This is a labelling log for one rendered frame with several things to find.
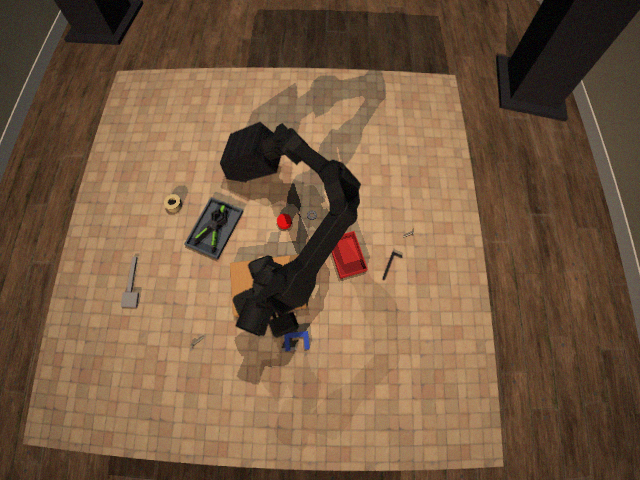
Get red tray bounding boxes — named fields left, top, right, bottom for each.
left=332, top=231, right=368, bottom=279

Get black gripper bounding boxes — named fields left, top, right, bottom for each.
left=248, top=255, right=299, bottom=337

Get blue c-shaped clamp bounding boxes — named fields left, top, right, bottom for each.
left=281, top=331, right=310, bottom=352

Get tan ring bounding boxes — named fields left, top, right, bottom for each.
left=164, top=194, right=182, bottom=212

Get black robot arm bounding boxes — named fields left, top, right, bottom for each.
left=233, top=123, right=361, bottom=336

